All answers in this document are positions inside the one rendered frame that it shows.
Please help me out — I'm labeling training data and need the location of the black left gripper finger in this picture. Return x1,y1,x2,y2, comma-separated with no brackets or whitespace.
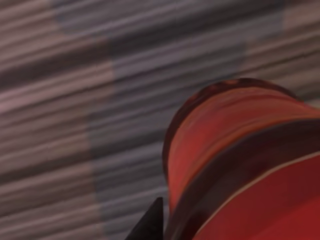
124,196,165,240

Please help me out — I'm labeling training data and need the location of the striped woven table mat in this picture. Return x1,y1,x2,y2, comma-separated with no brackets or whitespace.
0,0,320,240

